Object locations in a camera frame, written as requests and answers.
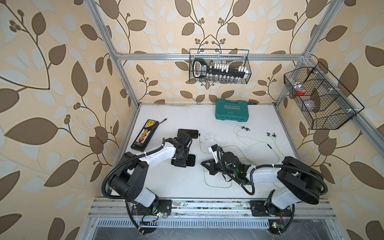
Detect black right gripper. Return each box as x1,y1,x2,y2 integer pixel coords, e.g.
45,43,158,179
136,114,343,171
201,157,236,177

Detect blue edged black smartphone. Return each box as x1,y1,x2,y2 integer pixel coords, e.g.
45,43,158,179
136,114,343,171
177,129,199,139

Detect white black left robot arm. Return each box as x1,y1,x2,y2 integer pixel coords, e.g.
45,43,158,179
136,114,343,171
101,133,196,208

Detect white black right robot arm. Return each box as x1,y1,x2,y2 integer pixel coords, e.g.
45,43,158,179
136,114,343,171
201,149,329,210

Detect black yellow battery pack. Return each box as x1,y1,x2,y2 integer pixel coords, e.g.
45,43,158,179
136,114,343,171
131,118,167,152

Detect green plastic tool case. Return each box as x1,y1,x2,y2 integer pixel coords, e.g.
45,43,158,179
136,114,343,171
215,99,249,122

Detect red item in basket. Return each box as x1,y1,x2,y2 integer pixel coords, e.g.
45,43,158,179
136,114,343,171
294,85,307,96

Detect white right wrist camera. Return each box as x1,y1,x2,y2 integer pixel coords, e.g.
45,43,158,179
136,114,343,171
209,144,223,164

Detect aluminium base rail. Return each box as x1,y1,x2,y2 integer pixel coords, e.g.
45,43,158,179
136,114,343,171
85,198,340,232

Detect black socket holder rail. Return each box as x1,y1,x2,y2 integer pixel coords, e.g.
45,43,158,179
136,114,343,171
190,58,252,79

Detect black wire basket back wall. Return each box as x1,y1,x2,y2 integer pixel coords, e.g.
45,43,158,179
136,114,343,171
189,48,252,85

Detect black wire basket wall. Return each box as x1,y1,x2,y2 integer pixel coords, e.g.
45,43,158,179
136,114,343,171
189,48,252,85
284,62,365,130

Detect black wire basket right wall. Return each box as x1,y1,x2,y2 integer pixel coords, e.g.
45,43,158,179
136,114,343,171
284,62,365,130

